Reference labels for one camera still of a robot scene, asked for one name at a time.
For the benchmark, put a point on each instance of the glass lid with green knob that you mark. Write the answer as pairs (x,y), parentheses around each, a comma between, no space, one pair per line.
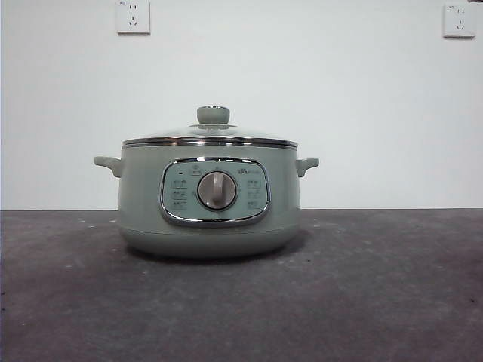
(213,115)

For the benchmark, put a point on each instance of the pale green electric cooking pot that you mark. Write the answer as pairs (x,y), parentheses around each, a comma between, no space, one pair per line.
(143,211)

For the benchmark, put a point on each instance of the white wall socket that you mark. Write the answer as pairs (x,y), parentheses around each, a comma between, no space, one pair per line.
(459,22)
(133,17)

